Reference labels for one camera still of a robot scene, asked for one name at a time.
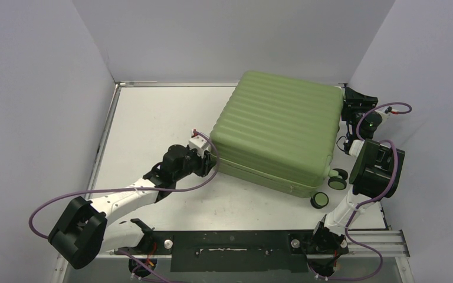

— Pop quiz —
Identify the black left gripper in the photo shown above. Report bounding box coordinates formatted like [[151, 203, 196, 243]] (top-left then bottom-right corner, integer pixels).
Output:
[[173, 144, 216, 182]]

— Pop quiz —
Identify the green suitcase with blue lining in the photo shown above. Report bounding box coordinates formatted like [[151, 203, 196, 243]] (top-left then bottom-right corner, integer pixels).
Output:
[[210, 71, 344, 198]]

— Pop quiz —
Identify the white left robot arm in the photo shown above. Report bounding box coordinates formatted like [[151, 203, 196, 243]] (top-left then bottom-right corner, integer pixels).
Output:
[[47, 143, 218, 269]]

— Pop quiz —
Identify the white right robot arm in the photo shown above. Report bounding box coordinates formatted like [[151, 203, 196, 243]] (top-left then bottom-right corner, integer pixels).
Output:
[[323, 87, 405, 236]]

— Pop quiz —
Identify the front green suitcase wheel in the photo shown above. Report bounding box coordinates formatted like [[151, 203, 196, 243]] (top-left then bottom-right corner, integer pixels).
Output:
[[310, 192, 329, 209]]

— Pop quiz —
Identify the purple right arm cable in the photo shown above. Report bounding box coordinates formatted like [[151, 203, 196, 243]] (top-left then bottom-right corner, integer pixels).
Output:
[[308, 102, 413, 281]]

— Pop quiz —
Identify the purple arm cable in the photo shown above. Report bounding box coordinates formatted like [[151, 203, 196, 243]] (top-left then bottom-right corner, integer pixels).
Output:
[[28, 130, 221, 283], [308, 102, 413, 281]]

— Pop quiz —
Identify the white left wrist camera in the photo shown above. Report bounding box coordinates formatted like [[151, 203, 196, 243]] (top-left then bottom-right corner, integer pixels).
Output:
[[188, 129, 210, 157]]

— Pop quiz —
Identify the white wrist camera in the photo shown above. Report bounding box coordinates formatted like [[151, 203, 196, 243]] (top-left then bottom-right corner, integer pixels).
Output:
[[188, 129, 210, 157], [380, 106, 398, 119]]

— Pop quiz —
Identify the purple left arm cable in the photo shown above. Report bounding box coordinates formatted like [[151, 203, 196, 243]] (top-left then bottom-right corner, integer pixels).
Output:
[[28, 130, 221, 283]]

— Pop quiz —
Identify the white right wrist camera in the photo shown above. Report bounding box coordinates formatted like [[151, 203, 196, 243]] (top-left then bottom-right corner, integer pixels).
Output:
[[380, 106, 398, 119]]

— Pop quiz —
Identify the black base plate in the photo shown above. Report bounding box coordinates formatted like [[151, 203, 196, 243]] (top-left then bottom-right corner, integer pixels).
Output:
[[129, 229, 349, 274]]

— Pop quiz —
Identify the aluminium frame rail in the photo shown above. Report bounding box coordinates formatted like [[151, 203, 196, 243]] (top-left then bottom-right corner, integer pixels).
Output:
[[345, 230, 410, 258]]

